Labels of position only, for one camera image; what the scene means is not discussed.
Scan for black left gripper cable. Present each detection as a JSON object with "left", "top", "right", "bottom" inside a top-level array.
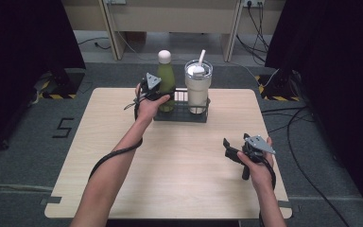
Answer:
[{"left": 88, "top": 94, "right": 144, "bottom": 182}]

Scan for long black floor cable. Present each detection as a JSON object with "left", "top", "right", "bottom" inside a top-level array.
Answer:
[{"left": 260, "top": 105, "right": 352, "bottom": 227}]

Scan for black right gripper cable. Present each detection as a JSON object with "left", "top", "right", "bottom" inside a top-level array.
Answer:
[{"left": 257, "top": 155, "right": 278, "bottom": 227}]

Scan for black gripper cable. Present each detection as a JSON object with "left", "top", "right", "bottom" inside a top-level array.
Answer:
[
  {"left": 88, "top": 94, "right": 144, "bottom": 182},
  {"left": 257, "top": 155, "right": 278, "bottom": 227}
]

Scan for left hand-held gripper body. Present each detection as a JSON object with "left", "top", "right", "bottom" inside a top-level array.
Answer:
[{"left": 140, "top": 72, "right": 172, "bottom": 102}]

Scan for person's left hand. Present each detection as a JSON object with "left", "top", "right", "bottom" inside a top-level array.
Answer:
[{"left": 134, "top": 82, "right": 171, "bottom": 123}]

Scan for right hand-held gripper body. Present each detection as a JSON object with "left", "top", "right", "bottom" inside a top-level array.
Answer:
[{"left": 225, "top": 134, "right": 277, "bottom": 182}]

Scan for white wall socket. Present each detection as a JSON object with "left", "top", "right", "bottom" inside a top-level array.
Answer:
[{"left": 243, "top": 0, "right": 266, "bottom": 8}]

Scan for dark curtain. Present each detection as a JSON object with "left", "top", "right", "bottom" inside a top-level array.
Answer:
[
  {"left": 264, "top": 0, "right": 363, "bottom": 218},
  {"left": 0, "top": 0, "right": 87, "bottom": 160}
]

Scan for grey strap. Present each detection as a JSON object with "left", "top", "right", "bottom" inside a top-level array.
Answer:
[{"left": 123, "top": 99, "right": 140, "bottom": 111}]

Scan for dark wire rack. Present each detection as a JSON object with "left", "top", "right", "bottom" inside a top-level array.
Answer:
[{"left": 152, "top": 88, "right": 212, "bottom": 124}]

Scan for person's right hand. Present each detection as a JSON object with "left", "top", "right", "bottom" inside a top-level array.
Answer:
[{"left": 236, "top": 135, "right": 277, "bottom": 190}]

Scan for beige desk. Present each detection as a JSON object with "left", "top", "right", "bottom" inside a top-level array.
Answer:
[{"left": 60, "top": 0, "right": 287, "bottom": 62}]

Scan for white tumbler with straw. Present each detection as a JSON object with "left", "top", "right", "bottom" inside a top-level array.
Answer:
[{"left": 183, "top": 49, "right": 214, "bottom": 115}]

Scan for stand base with hazard tape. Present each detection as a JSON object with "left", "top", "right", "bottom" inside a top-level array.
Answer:
[
  {"left": 32, "top": 68, "right": 87, "bottom": 100},
  {"left": 254, "top": 69, "right": 302, "bottom": 102}
]

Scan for bundle of black power cables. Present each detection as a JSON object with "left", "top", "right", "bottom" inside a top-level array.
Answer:
[{"left": 235, "top": 1, "right": 270, "bottom": 65}]

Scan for green bottle with white cap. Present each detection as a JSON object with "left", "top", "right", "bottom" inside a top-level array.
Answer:
[{"left": 156, "top": 49, "right": 177, "bottom": 114}]

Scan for grey tape strip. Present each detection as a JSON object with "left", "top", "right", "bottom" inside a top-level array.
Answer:
[
  {"left": 40, "top": 196, "right": 62, "bottom": 206},
  {"left": 280, "top": 201, "right": 301, "bottom": 213}
]

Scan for short black floor cable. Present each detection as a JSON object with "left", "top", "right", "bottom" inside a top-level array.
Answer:
[{"left": 76, "top": 36, "right": 112, "bottom": 51}]

